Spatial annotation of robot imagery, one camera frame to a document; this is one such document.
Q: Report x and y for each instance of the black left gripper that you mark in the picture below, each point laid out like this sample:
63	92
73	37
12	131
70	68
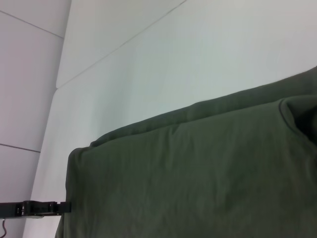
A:
11	209

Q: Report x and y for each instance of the dark green FREE! t-shirt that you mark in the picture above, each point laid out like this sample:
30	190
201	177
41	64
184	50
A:
198	161

